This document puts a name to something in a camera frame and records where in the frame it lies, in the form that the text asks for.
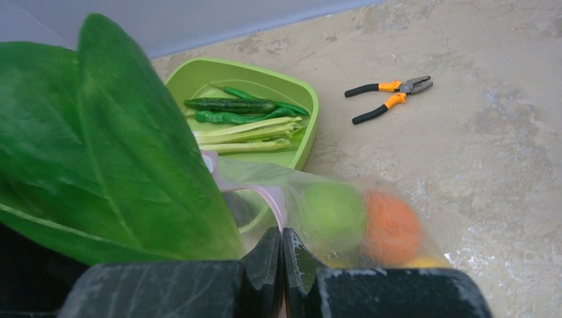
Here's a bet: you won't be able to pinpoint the black toolbox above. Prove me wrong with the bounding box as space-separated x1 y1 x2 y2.
1 224 89 317

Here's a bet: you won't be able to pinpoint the green plastic tray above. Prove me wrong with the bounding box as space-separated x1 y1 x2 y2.
165 58 319 171

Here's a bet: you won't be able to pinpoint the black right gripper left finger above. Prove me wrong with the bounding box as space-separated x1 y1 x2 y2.
58 227 281 317

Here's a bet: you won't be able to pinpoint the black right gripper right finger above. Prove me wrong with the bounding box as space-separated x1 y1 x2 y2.
282 228 493 317

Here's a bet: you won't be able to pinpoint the green bok choy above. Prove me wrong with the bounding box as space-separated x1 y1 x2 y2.
1 13 245 265

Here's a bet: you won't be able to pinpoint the orange fruit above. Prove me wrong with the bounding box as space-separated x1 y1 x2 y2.
364 190 423 265

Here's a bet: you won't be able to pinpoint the white napa cabbage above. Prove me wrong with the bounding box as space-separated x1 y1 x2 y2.
194 117 306 155

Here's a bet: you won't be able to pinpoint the yellow pear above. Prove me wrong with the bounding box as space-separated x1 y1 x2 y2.
399 256 451 268

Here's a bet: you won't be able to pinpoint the dark green cucumber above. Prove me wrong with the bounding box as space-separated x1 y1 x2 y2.
184 97 276 115

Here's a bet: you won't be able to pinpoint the green chili pepper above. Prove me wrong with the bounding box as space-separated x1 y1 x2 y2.
186 86 309 125

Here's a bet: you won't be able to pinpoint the orange black pliers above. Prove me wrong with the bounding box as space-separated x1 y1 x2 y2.
344 75 434 126

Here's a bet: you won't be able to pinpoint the clear zip top bag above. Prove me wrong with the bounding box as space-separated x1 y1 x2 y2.
202 151 450 268

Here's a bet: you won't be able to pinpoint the green apple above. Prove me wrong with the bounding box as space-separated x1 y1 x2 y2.
300 182 367 252

